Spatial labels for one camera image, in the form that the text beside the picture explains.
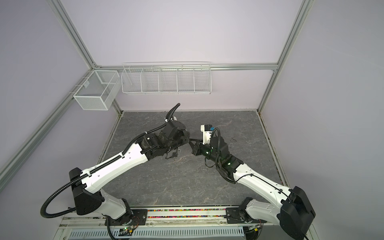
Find white mesh box basket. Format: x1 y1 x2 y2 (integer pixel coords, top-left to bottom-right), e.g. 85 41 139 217
74 70 122 111

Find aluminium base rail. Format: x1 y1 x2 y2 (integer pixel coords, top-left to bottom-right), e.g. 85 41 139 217
58 204 313 230

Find white vented cable duct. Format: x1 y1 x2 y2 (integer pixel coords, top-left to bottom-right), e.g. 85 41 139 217
67 227 245 240

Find aluminium frame profiles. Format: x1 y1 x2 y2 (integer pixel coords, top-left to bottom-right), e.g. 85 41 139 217
0 0 316 193

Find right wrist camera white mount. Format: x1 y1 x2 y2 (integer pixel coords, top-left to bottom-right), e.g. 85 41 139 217
201 125 214 145

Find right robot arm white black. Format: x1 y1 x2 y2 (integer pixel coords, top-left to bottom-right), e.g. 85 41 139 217
190 137 316 240

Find long white wire basket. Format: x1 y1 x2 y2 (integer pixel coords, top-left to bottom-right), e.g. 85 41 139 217
121 62 212 94

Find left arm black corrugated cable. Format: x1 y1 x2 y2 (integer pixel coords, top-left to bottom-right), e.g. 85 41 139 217
40 102 181 219

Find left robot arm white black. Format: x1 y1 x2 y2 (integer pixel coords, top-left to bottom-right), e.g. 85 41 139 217
72 121 190 225

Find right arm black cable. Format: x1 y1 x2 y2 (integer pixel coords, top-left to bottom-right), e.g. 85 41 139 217
203 127 310 240

